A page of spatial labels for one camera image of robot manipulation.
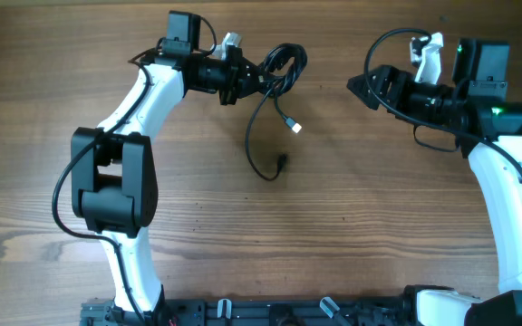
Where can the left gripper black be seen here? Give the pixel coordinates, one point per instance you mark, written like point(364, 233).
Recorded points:
point(241, 81)

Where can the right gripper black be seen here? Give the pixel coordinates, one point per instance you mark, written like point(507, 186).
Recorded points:
point(401, 82)

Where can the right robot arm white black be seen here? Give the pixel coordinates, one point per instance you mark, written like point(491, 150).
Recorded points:
point(488, 133)

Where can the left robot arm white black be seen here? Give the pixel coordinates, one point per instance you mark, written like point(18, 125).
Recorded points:
point(114, 185)

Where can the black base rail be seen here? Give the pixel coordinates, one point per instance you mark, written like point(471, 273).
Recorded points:
point(288, 312)

